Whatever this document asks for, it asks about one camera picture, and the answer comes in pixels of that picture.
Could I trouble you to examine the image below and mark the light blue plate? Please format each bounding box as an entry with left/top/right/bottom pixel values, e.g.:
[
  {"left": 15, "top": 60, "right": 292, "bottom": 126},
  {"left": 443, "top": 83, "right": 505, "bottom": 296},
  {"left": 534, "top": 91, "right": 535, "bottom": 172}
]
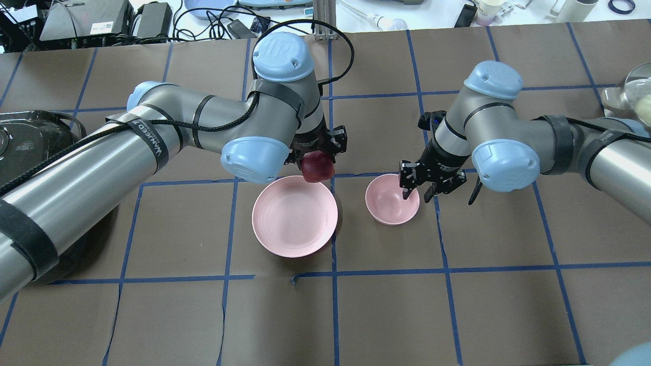
[{"left": 184, "top": 0, "right": 238, "bottom": 19}]

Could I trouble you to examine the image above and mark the black computer box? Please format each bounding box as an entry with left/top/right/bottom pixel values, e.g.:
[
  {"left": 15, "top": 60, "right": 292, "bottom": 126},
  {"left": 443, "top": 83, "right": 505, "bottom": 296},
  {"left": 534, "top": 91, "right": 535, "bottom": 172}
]
[{"left": 40, "top": 1, "right": 133, "bottom": 42}]

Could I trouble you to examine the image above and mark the dark grey rice cooker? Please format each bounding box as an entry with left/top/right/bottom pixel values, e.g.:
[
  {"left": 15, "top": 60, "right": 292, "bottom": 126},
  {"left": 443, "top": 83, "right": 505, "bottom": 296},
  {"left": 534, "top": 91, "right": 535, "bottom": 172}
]
[{"left": 1, "top": 110, "right": 87, "bottom": 186}]

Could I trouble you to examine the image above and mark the pink plate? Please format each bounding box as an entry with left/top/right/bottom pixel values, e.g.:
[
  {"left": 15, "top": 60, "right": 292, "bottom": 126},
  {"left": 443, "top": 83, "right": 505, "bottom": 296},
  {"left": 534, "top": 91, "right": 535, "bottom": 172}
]
[{"left": 251, "top": 175, "right": 339, "bottom": 259}]

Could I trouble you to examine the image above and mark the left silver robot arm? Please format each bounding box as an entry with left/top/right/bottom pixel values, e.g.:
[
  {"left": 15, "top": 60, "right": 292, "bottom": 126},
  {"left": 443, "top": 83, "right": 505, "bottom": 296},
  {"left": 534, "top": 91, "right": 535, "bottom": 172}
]
[{"left": 2, "top": 30, "right": 355, "bottom": 301}]

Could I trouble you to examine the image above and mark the black power adapter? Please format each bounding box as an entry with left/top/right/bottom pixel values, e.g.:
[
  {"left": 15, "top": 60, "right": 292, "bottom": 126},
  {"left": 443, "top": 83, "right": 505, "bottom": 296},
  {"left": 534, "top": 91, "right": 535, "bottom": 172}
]
[{"left": 134, "top": 2, "right": 172, "bottom": 39}]

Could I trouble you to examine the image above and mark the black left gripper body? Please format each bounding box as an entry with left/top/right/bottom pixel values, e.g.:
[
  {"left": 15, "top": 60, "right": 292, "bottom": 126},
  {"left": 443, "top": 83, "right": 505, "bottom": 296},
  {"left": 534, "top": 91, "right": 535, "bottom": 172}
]
[{"left": 284, "top": 125, "right": 348, "bottom": 165}]

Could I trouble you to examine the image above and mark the red apple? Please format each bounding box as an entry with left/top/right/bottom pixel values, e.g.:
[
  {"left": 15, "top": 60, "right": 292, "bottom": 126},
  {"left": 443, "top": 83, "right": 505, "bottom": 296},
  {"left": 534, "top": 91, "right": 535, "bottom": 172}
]
[{"left": 301, "top": 150, "right": 335, "bottom": 183}]

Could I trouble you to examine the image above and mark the pink bowl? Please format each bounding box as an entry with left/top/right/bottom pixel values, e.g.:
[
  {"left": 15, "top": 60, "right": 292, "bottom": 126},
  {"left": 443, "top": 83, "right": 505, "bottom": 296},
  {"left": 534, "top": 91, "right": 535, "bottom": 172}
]
[{"left": 364, "top": 174, "right": 420, "bottom": 226}]

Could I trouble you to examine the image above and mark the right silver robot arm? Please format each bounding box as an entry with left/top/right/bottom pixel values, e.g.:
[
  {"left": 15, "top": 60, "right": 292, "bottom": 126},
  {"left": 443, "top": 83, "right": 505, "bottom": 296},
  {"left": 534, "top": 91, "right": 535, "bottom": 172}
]
[{"left": 398, "top": 60, "right": 650, "bottom": 222}]

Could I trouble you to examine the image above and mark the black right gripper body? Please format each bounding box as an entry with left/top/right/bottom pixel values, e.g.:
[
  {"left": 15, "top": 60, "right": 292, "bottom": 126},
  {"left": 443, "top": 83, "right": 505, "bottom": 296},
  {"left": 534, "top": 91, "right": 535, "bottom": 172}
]
[{"left": 399, "top": 140, "right": 469, "bottom": 196}]

